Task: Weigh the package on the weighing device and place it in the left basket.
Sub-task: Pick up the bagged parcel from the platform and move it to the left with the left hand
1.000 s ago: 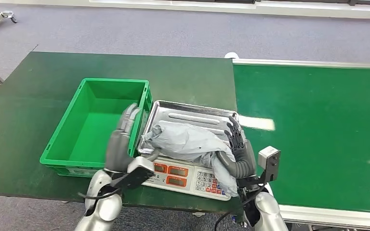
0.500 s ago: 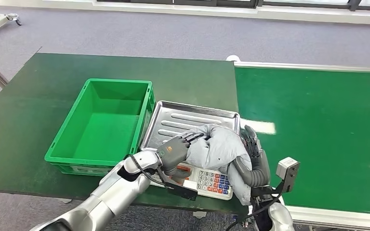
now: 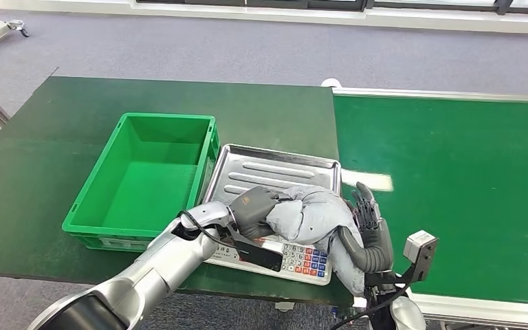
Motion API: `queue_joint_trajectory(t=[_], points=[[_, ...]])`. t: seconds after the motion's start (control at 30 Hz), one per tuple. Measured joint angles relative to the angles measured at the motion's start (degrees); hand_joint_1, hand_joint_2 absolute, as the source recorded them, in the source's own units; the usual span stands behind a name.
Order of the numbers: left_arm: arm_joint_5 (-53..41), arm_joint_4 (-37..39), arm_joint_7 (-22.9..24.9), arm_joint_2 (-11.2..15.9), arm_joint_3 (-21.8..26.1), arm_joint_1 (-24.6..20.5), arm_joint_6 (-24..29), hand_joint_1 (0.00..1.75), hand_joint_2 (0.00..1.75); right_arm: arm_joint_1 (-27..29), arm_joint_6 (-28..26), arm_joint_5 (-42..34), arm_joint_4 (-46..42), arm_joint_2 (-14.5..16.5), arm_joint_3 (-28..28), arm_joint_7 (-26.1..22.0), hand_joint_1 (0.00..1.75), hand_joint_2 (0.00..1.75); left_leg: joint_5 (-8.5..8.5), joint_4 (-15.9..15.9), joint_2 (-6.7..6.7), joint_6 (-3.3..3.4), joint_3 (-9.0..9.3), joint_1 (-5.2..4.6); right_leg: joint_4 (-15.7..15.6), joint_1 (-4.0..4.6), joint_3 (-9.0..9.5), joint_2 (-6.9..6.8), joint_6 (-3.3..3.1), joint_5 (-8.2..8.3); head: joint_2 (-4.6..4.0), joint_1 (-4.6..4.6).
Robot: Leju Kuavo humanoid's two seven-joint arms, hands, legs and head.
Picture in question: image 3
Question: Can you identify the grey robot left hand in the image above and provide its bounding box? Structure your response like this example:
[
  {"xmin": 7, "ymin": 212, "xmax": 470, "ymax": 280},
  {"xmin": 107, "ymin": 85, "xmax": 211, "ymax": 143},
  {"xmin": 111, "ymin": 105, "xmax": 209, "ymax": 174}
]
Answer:
[{"xmin": 228, "ymin": 186, "xmax": 283, "ymax": 241}]

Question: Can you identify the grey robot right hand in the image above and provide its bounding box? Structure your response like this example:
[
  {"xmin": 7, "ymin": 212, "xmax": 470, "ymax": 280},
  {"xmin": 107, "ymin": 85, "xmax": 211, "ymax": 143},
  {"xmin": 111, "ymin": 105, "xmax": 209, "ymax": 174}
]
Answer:
[{"xmin": 336, "ymin": 181, "xmax": 395, "ymax": 274}]

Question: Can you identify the grey plastic mailer package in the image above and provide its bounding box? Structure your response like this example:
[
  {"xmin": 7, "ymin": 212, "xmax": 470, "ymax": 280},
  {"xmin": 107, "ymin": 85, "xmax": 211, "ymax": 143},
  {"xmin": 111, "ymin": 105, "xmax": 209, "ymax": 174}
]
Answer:
[{"xmin": 263, "ymin": 184, "xmax": 367, "ymax": 297}]

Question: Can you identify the green plastic basket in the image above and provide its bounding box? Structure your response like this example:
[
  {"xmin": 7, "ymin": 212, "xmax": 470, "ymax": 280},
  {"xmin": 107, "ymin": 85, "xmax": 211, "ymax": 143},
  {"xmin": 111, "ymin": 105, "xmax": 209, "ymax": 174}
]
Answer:
[{"xmin": 61, "ymin": 112, "xmax": 221, "ymax": 253}]

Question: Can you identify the white electronic scale steel tray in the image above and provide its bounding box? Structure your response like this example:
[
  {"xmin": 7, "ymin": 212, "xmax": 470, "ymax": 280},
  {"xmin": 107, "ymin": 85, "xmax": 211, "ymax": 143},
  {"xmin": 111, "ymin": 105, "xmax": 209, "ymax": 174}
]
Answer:
[{"xmin": 202, "ymin": 144, "xmax": 342, "ymax": 287}]

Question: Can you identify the green conveyor belt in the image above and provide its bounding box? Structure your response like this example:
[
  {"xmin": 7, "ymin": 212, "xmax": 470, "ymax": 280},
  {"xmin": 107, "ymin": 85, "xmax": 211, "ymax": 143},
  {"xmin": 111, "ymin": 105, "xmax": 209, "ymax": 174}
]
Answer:
[{"xmin": 332, "ymin": 86, "xmax": 528, "ymax": 327}]

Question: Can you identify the dark green table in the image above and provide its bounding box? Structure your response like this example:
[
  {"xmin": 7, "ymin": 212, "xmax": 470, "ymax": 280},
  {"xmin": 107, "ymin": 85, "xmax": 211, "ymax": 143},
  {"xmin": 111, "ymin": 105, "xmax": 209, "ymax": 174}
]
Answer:
[{"xmin": 0, "ymin": 76, "xmax": 355, "ymax": 307}]

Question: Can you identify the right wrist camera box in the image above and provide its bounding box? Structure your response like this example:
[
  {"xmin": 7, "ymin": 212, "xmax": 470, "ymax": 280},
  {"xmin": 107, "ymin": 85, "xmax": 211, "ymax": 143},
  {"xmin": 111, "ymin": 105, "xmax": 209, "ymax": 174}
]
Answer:
[{"xmin": 402, "ymin": 230, "xmax": 439, "ymax": 283}]

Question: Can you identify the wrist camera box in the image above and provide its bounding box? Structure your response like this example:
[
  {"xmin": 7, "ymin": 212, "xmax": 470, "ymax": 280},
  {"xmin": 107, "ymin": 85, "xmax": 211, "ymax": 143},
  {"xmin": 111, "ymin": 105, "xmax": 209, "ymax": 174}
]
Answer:
[
  {"xmin": 218, "ymin": 223, "xmax": 285, "ymax": 273},
  {"xmin": 402, "ymin": 230, "xmax": 439, "ymax": 283}
]

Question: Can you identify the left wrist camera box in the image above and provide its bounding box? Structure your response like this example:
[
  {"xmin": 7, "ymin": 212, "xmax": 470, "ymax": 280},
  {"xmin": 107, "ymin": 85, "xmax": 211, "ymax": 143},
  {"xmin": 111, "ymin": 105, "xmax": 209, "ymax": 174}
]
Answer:
[{"xmin": 218, "ymin": 223, "xmax": 285, "ymax": 273}]

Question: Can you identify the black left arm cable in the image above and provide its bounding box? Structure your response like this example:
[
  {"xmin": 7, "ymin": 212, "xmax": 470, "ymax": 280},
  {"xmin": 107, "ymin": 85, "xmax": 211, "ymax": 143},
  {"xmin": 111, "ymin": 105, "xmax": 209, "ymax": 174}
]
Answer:
[{"xmin": 177, "ymin": 210, "xmax": 238, "ymax": 249}]

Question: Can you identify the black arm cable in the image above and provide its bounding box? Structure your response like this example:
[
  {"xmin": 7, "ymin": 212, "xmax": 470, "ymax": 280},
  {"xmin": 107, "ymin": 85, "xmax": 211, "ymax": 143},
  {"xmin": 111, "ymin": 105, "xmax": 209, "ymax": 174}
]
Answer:
[
  {"xmin": 177, "ymin": 210, "xmax": 238, "ymax": 249},
  {"xmin": 327, "ymin": 273, "xmax": 417, "ymax": 330}
]

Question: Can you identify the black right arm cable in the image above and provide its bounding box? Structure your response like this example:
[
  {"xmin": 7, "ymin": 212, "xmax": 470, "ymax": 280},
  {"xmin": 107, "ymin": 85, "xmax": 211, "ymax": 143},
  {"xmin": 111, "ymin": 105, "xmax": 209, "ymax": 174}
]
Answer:
[{"xmin": 327, "ymin": 273, "xmax": 417, "ymax": 330}]

